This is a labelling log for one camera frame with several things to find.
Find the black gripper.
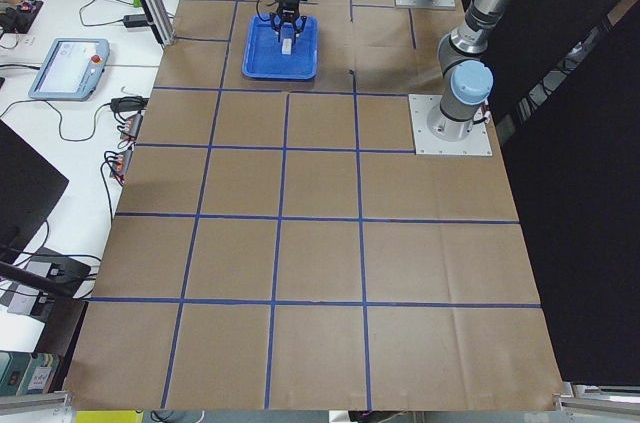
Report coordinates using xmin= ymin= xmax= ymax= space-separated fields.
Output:
xmin=269 ymin=0 xmax=307 ymax=39

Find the white block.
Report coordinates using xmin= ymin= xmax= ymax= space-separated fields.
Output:
xmin=281 ymin=39 xmax=292 ymax=55

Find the blue plastic tray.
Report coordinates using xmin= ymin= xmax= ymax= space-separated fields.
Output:
xmin=242 ymin=14 xmax=318 ymax=80

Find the left side power adapter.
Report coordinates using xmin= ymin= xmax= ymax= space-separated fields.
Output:
xmin=122 ymin=14 xmax=149 ymax=28

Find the left side teach pendant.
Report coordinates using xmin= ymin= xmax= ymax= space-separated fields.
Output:
xmin=28 ymin=38 xmax=110 ymax=101

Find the black monitor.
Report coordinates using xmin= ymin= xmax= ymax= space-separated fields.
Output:
xmin=1 ymin=122 xmax=69 ymax=264

